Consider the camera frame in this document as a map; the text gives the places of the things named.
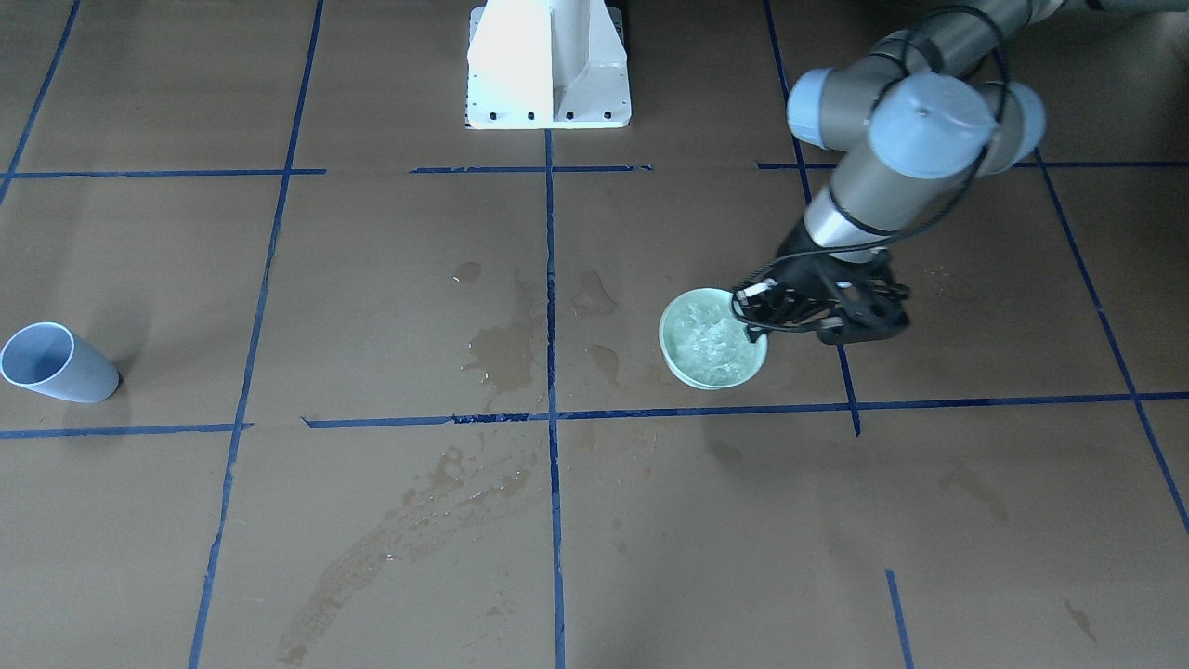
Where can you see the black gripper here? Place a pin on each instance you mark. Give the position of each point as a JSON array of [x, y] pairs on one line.
[[806, 275]]

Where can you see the mint green bowl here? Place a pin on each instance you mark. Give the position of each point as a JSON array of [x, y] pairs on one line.
[[705, 345]]

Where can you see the light blue cup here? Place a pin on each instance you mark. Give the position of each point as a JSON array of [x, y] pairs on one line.
[[50, 359]]

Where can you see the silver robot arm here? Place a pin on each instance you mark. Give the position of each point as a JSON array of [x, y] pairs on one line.
[[913, 136]]

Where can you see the white pedestal column base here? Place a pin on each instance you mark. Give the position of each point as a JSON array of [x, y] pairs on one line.
[[540, 65]]

